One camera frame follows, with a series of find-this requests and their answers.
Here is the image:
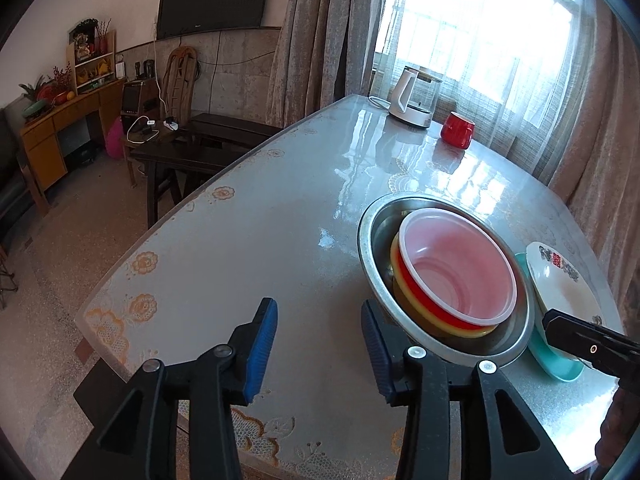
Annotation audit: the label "yellow bowl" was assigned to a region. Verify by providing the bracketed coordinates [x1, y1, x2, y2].
[390, 232, 501, 339]

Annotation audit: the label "red cup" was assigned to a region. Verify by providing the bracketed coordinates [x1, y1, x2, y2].
[440, 111, 475, 150]

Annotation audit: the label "stainless steel bowl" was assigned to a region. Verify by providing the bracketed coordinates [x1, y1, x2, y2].
[357, 192, 536, 367]

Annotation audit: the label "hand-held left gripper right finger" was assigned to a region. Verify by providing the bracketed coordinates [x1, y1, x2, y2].
[361, 300, 571, 480]

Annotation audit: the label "black speaker box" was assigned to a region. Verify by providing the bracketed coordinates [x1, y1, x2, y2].
[121, 80, 161, 121]

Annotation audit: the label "teal plate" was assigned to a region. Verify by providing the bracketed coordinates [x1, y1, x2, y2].
[514, 252, 586, 381]

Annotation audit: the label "potted plant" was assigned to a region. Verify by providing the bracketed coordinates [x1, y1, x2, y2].
[19, 62, 76, 107]

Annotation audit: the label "beige velvet curtain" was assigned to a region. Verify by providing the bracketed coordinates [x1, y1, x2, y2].
[265, 0, 396, 131]
[550, 5, 640, 311]

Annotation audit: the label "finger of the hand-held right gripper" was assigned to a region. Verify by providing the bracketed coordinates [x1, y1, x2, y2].
[541, 308, 640, 376]

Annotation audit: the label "white electric kettle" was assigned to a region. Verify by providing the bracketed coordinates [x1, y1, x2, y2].
[369, 65, 445, 131]

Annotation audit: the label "black sofa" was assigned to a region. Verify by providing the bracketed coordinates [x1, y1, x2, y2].
[0, 105, 51, 256]

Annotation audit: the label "yellow wooden desk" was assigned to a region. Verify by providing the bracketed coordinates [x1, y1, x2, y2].
[20, 77, 126, 192]

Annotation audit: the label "red plastic bowl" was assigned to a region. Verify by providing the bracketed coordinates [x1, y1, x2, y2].
[398, 207, 518, 331]

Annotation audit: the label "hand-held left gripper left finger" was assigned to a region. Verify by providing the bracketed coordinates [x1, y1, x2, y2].
[65, 297, 278, 480]

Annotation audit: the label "large white plate red characters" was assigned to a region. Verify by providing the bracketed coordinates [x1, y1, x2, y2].
[525, 241, 605, 326]

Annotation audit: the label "white sheer curtain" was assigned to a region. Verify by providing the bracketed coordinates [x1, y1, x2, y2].
[375, 0, 596, 171]

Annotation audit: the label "dark wooden bench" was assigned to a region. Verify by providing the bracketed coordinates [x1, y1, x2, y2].
[74, 360, 132, 428]
[187, 112, 281, 150]
[131, 142, 242, 227]

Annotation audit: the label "pink bag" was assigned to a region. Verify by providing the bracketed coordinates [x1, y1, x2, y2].
[104, 115, 127, 161]

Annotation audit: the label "small wooden display shelf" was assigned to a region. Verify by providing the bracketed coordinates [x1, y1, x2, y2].
[67, 19, 118, 93]

